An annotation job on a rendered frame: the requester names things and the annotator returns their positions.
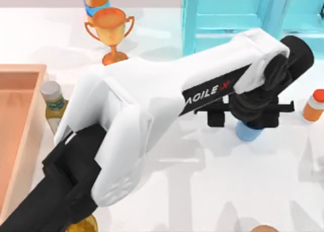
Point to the light blue bottle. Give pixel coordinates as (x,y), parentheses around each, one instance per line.
(246,133)

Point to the orange bottle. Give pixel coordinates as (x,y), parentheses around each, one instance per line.
(314,110)

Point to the tan round object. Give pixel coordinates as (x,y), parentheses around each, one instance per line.
(263,229)

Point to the light blue rack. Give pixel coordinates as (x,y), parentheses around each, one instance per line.
(222,6)

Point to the bronze trophy cup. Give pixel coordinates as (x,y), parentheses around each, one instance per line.
(108,32)

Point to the yellow bottle with grey cap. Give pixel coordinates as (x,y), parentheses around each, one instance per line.
(54,102)

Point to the golden round object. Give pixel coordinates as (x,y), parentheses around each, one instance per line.
(88,222)

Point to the orange and blue can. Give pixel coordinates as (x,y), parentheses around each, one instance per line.
(96,0)

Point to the shallow salmon box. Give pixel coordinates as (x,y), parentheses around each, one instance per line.
(15,108)

